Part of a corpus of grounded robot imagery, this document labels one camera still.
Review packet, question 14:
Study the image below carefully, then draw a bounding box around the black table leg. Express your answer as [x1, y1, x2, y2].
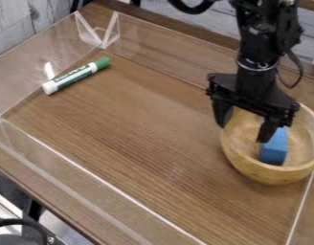
[22, 199, 44, 222]

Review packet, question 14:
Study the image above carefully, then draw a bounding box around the clear acrylic tray wall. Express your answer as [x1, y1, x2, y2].
[0, 9, 314, 245]

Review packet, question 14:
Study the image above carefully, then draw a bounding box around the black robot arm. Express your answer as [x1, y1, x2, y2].
[207, 0, 302, 143]

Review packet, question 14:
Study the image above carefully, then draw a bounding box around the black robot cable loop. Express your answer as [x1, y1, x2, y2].
[165, 0, 220, 15]

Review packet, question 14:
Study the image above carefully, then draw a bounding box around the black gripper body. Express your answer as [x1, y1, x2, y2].
[206, 74, 299, 127]

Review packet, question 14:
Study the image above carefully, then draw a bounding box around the green and white marker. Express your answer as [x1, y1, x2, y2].
[42, 56, 110, 95]

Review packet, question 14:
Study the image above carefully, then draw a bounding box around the blue rectangular block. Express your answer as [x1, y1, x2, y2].
[259, 127, 289, 166]

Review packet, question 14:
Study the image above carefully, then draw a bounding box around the brown wooden bowl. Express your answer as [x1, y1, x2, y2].
[219, 104, 314, 186]

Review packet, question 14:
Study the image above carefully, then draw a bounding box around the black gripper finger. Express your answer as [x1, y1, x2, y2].
[256, 117, 279, 144]
[212, 96, 234, 128]

